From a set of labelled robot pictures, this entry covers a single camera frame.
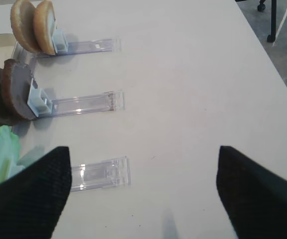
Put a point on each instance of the bun half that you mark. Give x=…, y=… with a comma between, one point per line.
x=44, y=25
x=21, y=20

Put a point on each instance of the brown meat patty outer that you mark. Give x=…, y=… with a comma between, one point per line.
x=16, y=79

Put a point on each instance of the clear holder patties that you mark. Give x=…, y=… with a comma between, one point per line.
x=44, y=107

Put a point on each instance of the bun half inner right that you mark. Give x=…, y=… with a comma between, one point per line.
x=21, y=20

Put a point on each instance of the bun half outer right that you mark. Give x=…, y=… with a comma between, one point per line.
x=44, y=25

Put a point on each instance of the green lettuce leaf standing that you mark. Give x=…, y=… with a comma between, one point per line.
x=9, y=154

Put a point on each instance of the clear holder lettuce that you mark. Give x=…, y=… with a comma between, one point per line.
x=101, y=174

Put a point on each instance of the clear holder right buns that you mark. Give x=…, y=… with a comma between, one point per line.
x=63, y=47

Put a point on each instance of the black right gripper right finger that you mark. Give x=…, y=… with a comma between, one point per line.
x=254, y=198

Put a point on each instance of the black chair leg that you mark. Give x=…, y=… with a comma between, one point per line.
x=260, y=8

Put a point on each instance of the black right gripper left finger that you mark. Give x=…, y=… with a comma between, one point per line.
x=32, y=201

